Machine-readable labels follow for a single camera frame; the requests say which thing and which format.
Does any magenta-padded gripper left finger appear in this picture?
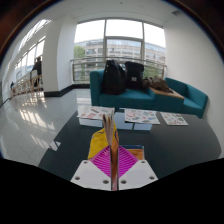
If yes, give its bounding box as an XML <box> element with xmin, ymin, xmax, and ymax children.
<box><xmin>70</xmin><ymin>145</ymin><xmax>112</xmax><ymax>192</ymax></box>

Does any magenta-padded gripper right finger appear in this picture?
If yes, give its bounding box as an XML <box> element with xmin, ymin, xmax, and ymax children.
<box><xmin>117</xmin><ymin>145</ymin><xmax>159</xmax><ymax>191</ymax></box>

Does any orange yellow pink printed towel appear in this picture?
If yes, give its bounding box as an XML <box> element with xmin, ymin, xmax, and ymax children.
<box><xmin>87</xmin><ymin>114</ymin><xmax>145</xmax><ymax>192</ymax></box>

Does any white cube stool printed top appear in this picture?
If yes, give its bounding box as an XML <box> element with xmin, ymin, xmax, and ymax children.
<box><xmin>123</xmin><ymin>108</ymin><xmax>162</xmax><ymax>132</ymax></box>
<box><xmin>159</xmin><ymin>111</ymin><xmax>189</xmax><ymax>127</ymax></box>
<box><xmin>76</xmin><ymin>104</ymin><xmax>116</xmax><ymax>128</ymax></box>

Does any teal sofa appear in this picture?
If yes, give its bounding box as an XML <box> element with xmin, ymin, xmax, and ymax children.
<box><xmin>89</xmin><ymin>68</ymin><xmax>209</xmax><ymax>119</ymax></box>

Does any wooden sofa table top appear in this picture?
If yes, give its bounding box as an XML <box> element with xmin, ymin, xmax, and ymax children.
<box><xmin>149</xmin><ymin>86</ymin><xmax>185</xmax><ymax>100</ymax></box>

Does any brown jacket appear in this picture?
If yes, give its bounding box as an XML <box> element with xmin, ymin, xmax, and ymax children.
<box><xmin>142</xmin><ymin>75</ymin><xmax>174</xmax><ymax>94</ymax></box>

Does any large black backpack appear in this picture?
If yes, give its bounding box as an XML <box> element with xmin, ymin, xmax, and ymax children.
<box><xmin>101</xmin><ymin>59</ymin><xmax>127</xmax><ymax>96</ymax></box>

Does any black backpack with label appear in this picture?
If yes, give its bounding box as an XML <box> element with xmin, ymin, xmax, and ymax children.
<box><xmin>124</xmin><ymin>60</ymin><xmax>145</xmax><ymax>90</ymax></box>

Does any metal window railing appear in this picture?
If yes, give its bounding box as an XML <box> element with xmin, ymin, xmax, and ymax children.
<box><xmin>69</xmin><ymin>55</ymin><xmax>167</xmax><ymax>83</ymax></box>

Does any row of wooden chairs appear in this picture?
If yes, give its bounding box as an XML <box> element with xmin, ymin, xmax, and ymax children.
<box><xmin>9</xmin><ymin>74</ymin><xmax>44</xmax><ymax>98</ymax></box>

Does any person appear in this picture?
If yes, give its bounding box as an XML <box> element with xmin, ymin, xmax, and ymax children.
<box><xmin>31</xmin><ymin>55</ymin><xmax>44</xmax><ymax>84</ymax></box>

